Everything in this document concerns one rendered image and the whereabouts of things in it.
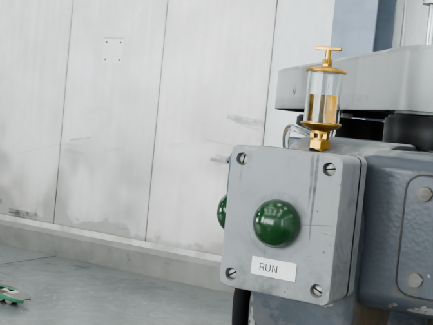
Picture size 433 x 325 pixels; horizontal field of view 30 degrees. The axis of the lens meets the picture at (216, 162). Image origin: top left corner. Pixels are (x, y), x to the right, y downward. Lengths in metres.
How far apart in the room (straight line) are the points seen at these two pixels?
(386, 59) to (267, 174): 0.22
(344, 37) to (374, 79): 4.91
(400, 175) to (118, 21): 6.61
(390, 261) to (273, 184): 0.09
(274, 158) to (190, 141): 6.10
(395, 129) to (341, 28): 4.99
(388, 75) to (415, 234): 0.20
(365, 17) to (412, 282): 5.09
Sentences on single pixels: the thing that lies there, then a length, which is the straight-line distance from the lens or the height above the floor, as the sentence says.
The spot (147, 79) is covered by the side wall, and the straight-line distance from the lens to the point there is 6.85.
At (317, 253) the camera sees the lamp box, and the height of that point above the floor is 1.27.
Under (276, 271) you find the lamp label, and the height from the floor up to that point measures 1.26.
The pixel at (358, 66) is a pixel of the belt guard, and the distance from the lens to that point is 0.75.
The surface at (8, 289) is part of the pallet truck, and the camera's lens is 5.67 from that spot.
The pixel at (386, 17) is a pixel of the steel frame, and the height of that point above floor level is 2.19.
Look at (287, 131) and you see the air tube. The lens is 0.67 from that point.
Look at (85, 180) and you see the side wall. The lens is 7.20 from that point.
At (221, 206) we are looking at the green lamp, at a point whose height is 1.29.
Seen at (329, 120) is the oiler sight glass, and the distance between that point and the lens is 0.56.
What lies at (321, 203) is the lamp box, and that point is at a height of 1.30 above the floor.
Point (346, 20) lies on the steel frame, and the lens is 5.62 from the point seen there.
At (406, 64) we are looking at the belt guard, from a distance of 0.65.
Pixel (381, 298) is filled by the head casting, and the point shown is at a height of 1.24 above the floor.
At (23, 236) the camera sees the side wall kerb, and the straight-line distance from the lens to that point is 7.63.
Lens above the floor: 1.34
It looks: 3 degrees down
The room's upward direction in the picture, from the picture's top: 6 degrees clockwise
